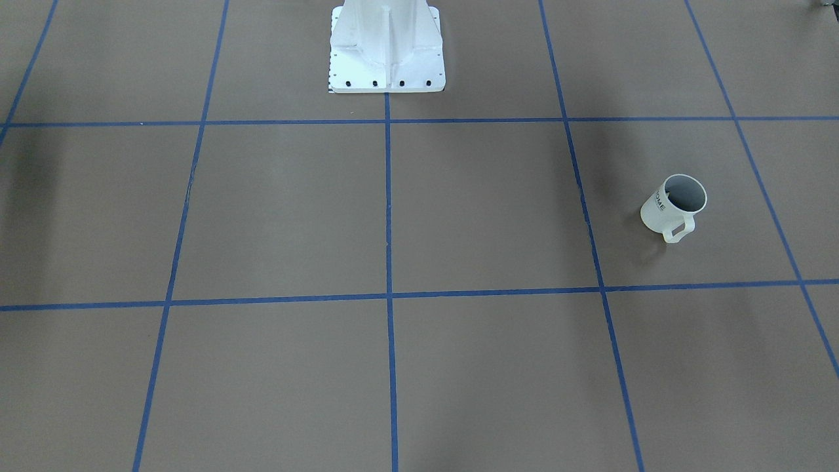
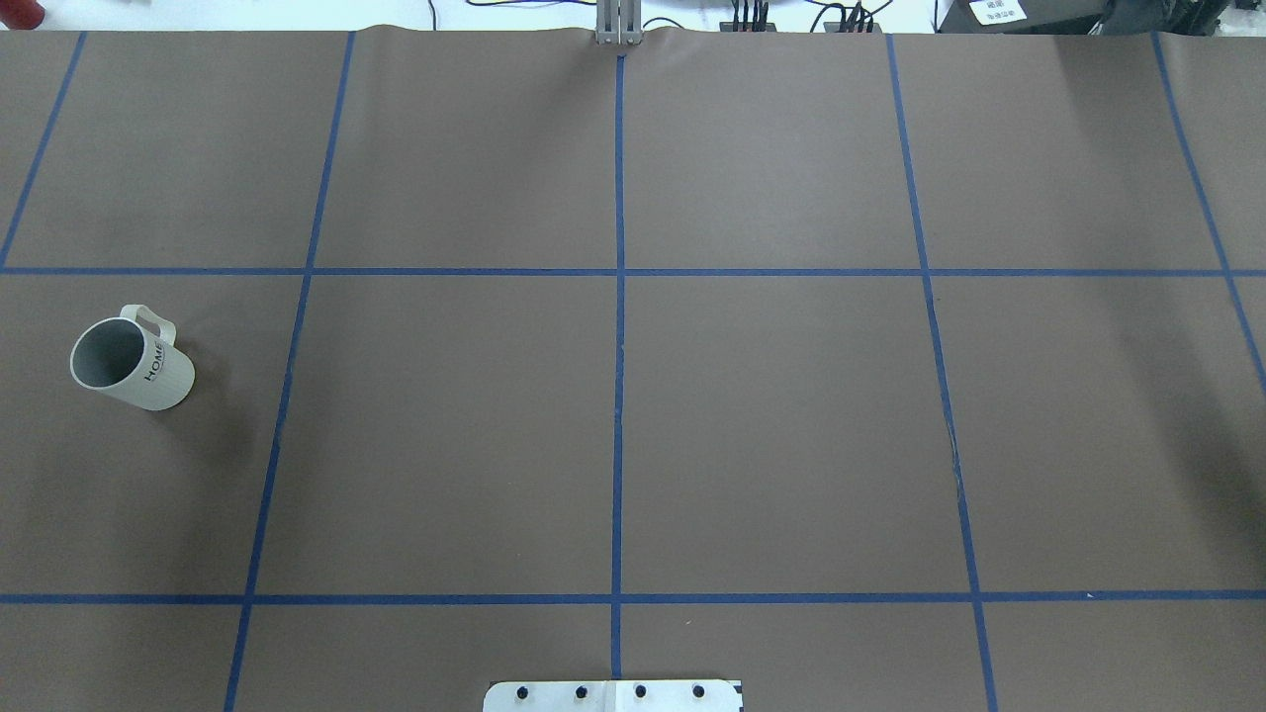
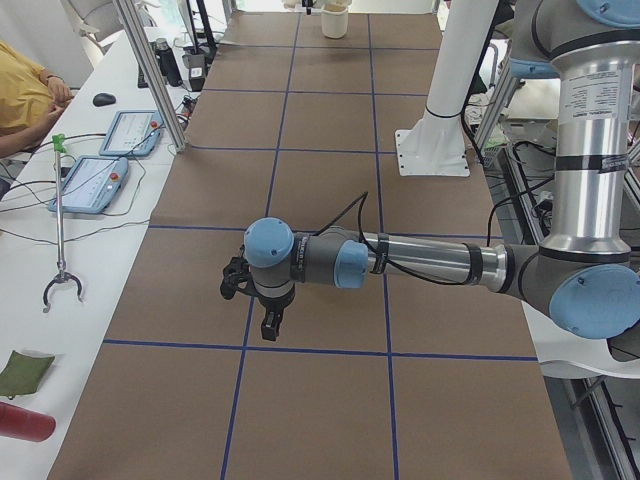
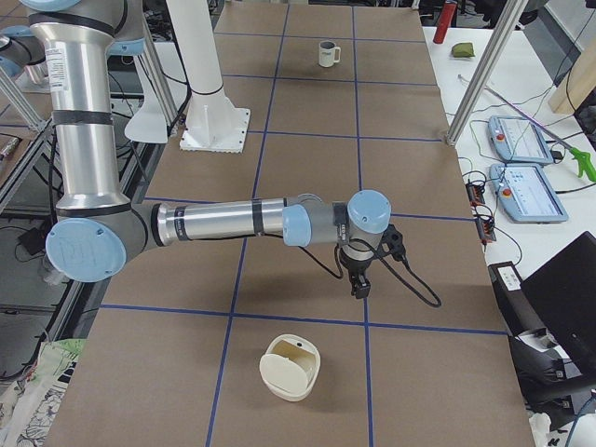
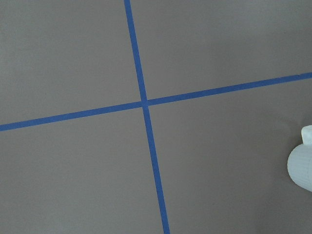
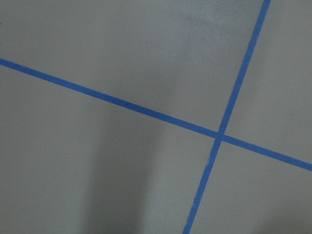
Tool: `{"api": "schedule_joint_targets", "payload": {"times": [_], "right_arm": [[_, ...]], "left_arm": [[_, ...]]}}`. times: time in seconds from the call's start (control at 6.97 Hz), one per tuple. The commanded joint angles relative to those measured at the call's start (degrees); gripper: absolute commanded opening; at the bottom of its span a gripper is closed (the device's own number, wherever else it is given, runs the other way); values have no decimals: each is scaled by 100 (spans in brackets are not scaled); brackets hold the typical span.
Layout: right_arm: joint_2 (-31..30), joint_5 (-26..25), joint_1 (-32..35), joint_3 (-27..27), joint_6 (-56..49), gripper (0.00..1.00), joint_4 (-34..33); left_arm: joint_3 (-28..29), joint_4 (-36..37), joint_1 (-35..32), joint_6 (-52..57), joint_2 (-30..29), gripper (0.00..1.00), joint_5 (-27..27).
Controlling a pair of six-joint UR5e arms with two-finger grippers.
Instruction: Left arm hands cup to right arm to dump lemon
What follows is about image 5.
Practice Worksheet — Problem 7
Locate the white ceramic mug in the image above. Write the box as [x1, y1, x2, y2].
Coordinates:
[287, 125, 312, 192]

